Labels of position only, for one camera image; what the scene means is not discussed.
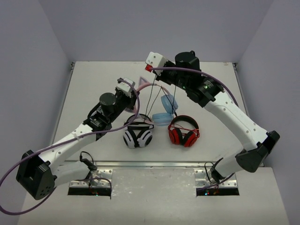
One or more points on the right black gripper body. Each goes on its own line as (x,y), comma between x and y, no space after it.
(171,77)

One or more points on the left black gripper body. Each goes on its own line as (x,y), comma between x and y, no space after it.
(131,100)

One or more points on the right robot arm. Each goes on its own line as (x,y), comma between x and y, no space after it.
(214,97)

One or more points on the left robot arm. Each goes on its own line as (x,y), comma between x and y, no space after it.
(38,172)

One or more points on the white black headphones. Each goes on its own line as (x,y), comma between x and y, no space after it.
(139,132)

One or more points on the red black headphones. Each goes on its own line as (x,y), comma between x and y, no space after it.
(183,136)

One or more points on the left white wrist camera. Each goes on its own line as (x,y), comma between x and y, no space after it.
(126,87)

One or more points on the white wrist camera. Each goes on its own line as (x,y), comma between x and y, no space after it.
(155,60)
(126,87)

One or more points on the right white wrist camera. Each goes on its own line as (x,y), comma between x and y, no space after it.
(155,60)

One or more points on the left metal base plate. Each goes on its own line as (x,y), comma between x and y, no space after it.
(95,179)

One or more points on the metal base plate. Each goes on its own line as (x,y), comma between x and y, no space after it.
(201,180)
(95,179)

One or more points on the aluminium table edge rail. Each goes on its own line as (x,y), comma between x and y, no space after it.
(187,164)

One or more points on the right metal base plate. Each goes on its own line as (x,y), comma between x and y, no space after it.
(201,180)

